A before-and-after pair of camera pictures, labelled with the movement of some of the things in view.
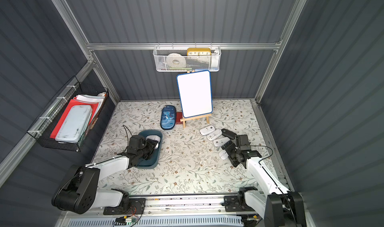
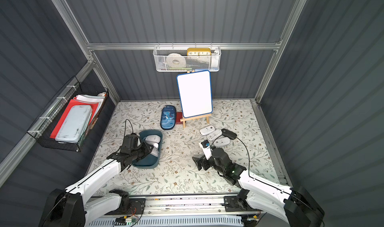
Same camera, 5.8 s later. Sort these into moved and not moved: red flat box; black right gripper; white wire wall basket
Moved: black right gripper
Not moved: red flat box; white wire wall basket
